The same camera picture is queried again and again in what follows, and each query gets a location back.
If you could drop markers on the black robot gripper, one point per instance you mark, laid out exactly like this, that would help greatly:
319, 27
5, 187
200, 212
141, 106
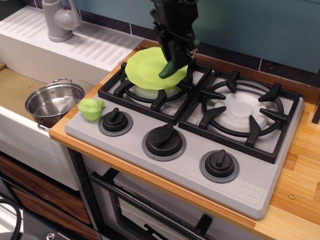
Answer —
173, 26

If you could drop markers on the dark green toy pickle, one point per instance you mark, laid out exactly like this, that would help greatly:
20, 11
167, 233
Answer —
169, 70

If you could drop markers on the light green toy cauliflower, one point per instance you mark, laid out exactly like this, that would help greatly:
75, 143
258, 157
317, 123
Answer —
91, 108

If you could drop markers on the lime green plastic plate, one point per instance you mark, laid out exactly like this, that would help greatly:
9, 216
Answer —
143, 68

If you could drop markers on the small stainless steel pot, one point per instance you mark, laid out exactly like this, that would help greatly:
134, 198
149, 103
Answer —
50, 103

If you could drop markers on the white toy sink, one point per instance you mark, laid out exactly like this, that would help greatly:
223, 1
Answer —
29, 61

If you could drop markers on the black left burner grate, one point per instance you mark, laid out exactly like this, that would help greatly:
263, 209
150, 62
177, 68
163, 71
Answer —
166, 105

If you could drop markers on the black burner grate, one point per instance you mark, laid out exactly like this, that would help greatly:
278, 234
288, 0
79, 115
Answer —
243, 114
166, 105

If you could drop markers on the black middle stove knob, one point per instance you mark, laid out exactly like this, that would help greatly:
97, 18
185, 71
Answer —
164, 143

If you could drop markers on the black stove knob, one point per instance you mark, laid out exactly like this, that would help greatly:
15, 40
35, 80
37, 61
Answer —
164, 143
115, 123
219, 166

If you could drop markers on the black left stove knob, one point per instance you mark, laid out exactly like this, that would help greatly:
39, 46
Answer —
115, 123

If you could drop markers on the black right burner grate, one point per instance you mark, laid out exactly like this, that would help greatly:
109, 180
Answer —
243, 114

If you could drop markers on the grey toy faucet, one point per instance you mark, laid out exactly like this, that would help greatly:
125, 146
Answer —
60, 22

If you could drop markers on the black right stove knob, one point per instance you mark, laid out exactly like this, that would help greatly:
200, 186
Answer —
219, 166

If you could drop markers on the grey toy stove top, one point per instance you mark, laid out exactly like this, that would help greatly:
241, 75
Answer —
250, 193

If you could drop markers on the toy oven door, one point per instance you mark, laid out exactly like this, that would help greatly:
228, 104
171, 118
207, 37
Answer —
141, 212

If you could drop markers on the wood grain drawer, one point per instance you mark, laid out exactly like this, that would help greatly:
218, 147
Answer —
50, 200

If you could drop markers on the teal wall panel right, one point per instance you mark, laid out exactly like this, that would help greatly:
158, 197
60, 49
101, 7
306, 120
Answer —
286, 32

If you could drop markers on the black oven door handle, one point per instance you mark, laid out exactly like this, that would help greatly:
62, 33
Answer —
198, 233

